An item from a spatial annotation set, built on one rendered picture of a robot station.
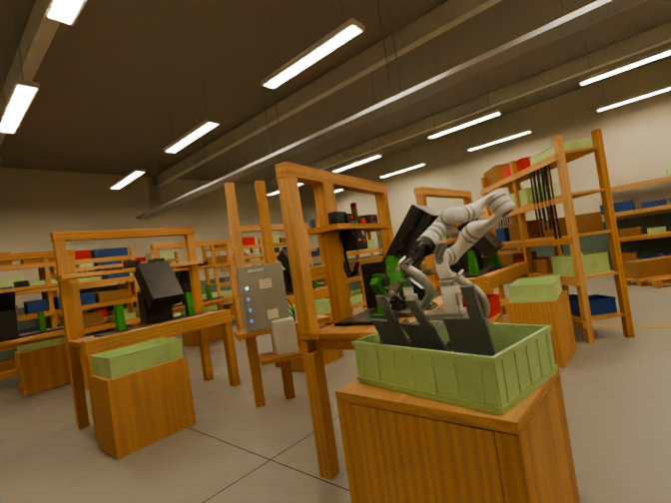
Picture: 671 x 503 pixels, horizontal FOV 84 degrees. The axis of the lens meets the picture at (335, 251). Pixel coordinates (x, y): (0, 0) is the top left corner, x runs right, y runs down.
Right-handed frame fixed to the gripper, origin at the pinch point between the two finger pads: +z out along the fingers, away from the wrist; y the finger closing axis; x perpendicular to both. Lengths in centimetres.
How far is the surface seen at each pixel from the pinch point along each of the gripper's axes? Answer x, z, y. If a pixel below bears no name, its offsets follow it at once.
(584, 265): 100, -296, -213
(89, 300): -560, 59, -526
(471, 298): 24.8, 3.0, 6.4
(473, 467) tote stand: 51, 39, -18
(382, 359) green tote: 9.5, 23.7, -26.8
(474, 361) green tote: 35.1, 19.8, 2.2
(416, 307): 11.1, 10.2, -4.7
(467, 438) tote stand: 45, 35, -13
